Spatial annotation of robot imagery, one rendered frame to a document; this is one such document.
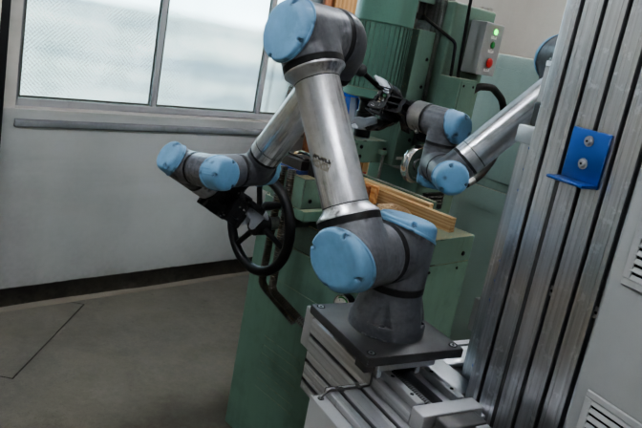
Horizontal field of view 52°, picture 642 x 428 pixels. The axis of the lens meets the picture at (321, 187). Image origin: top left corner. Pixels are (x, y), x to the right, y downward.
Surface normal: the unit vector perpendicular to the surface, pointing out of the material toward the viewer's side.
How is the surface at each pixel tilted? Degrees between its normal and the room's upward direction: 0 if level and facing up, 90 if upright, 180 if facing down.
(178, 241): 90
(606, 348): 90
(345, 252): 96
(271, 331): 90
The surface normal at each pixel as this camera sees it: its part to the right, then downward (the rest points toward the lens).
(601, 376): -0.87, -0.05
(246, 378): -0.73, 0.02
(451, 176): 0.04, 0.23
